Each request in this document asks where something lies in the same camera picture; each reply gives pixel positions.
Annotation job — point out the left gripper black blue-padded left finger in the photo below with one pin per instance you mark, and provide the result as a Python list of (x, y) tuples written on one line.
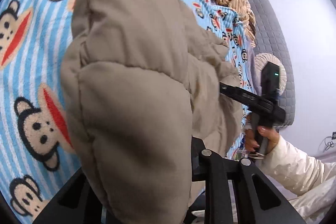
[(74, 203)]

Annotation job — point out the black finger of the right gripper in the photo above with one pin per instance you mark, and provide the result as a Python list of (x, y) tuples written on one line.
[(253, 101)]

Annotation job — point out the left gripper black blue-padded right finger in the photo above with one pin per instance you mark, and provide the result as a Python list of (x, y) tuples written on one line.
[(236, 189)]

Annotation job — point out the tan puffer jacket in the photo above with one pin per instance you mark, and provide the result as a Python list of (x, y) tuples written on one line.
[(140, 80)]

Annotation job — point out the white jacket sleeve forearm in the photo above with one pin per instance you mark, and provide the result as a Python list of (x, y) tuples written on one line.
[(294, 169)]

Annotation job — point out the person's right hand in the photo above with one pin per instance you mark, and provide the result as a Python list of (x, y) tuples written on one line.
[(270, 133)]

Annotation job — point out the cream round ruffled cushion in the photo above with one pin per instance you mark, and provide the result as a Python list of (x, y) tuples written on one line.
[(260, 61)]

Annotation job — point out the blue striped monkey blanket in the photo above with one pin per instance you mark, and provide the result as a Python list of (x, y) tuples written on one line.
[(37, 155)]

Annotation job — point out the grey quilted headboard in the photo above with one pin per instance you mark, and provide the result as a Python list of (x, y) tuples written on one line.
[(270, 39)]

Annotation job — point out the black camera box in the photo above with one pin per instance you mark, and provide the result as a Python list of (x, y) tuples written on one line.
[(270, 78)]

